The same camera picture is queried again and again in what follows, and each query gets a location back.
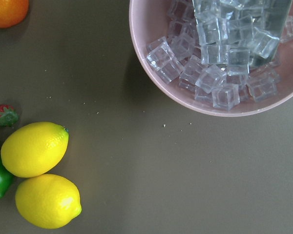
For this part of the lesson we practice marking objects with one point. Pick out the orange fruit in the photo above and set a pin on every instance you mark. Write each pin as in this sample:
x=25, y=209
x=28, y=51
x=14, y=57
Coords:
x=12, y=12

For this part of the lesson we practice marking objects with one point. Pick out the red strawberry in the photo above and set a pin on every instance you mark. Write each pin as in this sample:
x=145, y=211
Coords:
x=8, y=115

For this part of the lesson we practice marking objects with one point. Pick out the clear ice cube pile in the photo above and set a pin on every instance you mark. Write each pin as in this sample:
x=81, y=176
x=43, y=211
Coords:
x=177, y=56

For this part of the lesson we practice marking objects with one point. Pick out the yellow lemon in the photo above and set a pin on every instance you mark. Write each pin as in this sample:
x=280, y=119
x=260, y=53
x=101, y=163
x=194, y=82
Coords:
x=48, y=201
x=34, y=149

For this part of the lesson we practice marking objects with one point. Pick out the yellow lemon upper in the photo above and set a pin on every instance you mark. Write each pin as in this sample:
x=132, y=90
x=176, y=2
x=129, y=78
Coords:
x=34, y=149

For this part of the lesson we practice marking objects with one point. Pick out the pink bowl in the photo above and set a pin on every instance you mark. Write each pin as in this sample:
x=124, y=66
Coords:
x=148, y=21

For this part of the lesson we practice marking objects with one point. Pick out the yellow lemon lower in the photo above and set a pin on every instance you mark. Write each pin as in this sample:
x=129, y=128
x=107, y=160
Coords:
x=48, y=201

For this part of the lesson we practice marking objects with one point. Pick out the metal ice scoop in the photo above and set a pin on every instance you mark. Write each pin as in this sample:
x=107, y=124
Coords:
x=240, y=31

